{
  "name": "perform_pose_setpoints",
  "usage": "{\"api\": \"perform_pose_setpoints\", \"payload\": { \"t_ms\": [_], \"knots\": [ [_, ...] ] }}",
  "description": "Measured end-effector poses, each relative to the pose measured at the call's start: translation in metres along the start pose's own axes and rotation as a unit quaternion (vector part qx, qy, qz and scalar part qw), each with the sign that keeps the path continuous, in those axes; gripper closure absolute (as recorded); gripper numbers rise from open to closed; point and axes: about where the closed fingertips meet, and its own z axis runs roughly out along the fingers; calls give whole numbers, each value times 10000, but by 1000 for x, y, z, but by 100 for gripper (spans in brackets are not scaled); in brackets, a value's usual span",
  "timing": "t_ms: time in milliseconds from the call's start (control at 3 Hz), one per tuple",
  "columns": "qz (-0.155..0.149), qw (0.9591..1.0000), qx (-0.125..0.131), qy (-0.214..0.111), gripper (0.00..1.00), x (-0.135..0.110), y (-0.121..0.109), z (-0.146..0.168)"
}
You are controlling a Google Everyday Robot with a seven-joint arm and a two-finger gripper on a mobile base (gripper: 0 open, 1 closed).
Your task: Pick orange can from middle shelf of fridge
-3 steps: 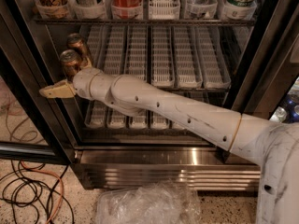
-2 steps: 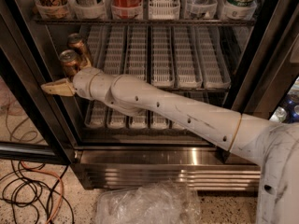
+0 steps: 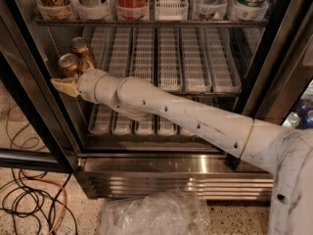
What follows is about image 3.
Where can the stainless steel fridge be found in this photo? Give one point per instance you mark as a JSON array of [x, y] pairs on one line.
[[270, 49]]

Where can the bottom shelf tray three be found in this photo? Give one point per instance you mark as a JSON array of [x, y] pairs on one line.
[[145, 127]]

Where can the red soda can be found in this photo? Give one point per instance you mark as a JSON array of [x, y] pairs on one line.
[[132, 9]]

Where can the bottom shelf tray four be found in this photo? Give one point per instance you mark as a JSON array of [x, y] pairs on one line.
[[166, 127]]

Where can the orange can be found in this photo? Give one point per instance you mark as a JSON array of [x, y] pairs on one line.
[[80, 47], [70, 65]]

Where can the middle shelf tray five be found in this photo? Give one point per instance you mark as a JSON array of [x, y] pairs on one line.
[[194, 62]]

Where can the middle shelf tray two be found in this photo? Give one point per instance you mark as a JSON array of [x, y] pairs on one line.
[[117, 55]]

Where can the open glass fridge door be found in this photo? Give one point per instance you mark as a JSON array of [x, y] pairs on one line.
[[28, 59]]

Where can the bottom shelf tray one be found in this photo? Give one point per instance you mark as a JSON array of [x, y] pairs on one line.
[[100, 120]]

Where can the bottom shelf tray two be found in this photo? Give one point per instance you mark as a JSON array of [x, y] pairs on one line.
[[121, 125]]

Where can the shelf tray three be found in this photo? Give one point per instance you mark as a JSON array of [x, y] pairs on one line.
[[145, 127], [143, 56]]

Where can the bottom shelf tray five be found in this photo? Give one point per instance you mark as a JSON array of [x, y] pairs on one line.
[[185, 132]]

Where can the shelf tray five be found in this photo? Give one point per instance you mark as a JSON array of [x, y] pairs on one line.
[[194, 62], [185, 132]]

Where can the clear plastic bag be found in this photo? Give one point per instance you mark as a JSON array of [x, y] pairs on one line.
[[167, 213]]

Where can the middle shelf tray four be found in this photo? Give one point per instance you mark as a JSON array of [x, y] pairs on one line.
[[168, 60]]

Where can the middle shelf tray three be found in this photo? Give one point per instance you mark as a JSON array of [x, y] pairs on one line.
[[143, 56]]

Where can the shelf tray four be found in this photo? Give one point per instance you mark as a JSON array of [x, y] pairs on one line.
[[166, 127], [168, 60]]

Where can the shelf tray two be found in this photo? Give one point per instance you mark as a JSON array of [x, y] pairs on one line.
[[117, 55], [121, 125]]

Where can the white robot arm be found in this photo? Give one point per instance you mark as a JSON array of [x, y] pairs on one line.
[[286, 153]]

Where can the empty top shelf tray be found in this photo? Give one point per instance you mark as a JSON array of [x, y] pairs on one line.
[[171, 10]]

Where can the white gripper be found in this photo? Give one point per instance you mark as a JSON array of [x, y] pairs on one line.
[[86, 84]]

